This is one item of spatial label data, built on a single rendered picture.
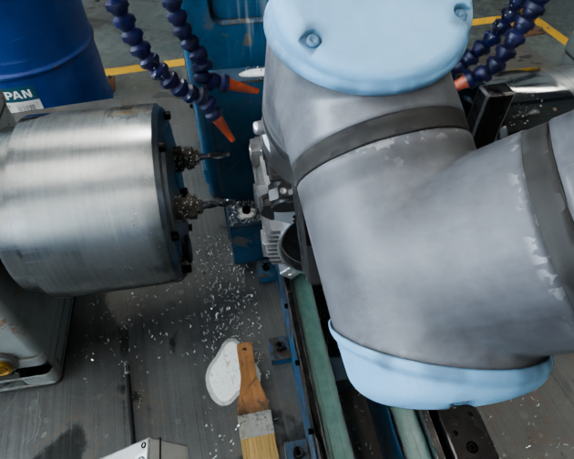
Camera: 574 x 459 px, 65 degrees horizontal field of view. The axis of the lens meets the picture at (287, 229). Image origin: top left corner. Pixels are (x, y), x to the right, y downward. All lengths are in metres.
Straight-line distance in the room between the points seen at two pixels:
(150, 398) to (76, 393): 0.12
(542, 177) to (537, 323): 0.05
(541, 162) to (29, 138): 0.54
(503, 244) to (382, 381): 0.07
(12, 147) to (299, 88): 0.44
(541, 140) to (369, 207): 0.07
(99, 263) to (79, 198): 0.08
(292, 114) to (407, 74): 0.06
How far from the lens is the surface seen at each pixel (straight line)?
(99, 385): 0.80
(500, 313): 0.18
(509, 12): 0.62
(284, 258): 0.64
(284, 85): 0.23
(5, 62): 2.03
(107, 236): 0.56
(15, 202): 0.59
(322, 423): 0.61
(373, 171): 0.19
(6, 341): 0.74
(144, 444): 0.44
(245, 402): 0.73
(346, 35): 0.20
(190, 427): 0.74
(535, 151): 0.18
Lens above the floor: 1.49
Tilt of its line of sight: 49 degrees down
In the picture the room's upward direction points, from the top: straight up
